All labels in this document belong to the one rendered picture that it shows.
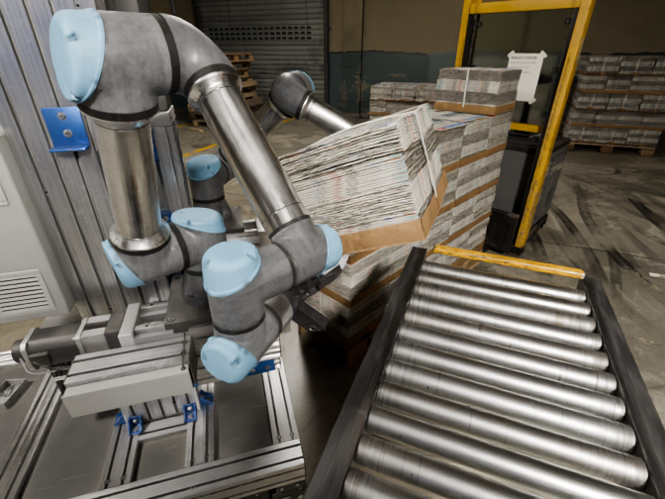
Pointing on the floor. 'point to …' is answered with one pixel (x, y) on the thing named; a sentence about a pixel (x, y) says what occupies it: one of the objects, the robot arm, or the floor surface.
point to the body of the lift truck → (513, 178)
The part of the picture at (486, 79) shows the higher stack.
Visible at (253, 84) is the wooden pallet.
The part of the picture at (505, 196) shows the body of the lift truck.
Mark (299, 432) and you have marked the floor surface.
